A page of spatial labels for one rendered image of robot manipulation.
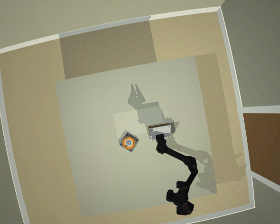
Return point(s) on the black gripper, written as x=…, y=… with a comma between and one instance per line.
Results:
x=182, y=208

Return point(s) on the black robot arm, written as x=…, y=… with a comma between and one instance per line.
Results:
x=188, y=160

